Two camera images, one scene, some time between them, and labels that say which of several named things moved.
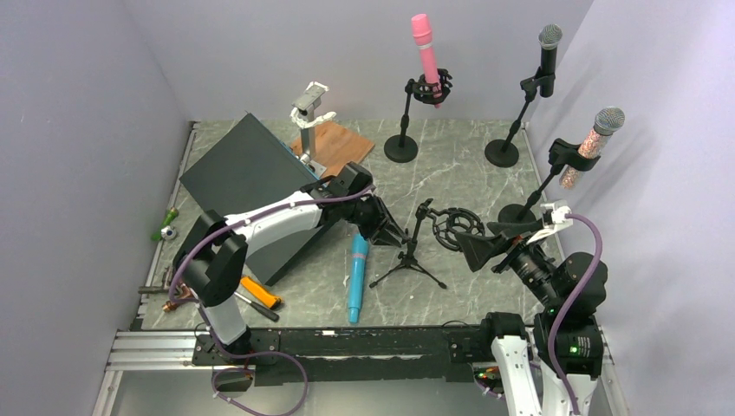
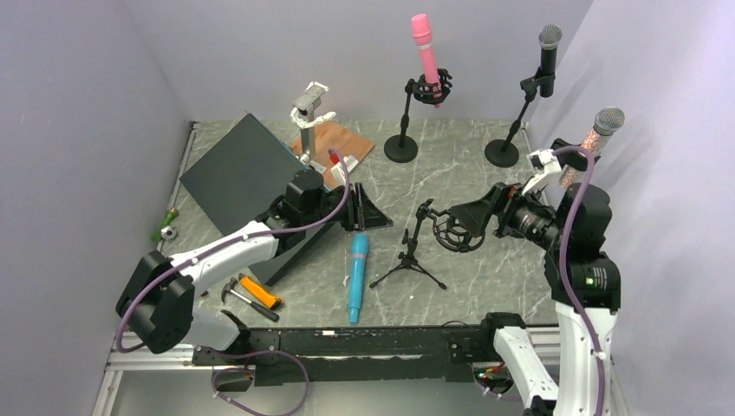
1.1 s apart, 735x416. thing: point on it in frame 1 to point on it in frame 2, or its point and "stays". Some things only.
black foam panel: x=249 y=170 stays
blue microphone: x=358 y=276 stays
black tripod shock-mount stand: x=447 y=223 stays
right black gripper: x=479 y=248 to x=504 y=195
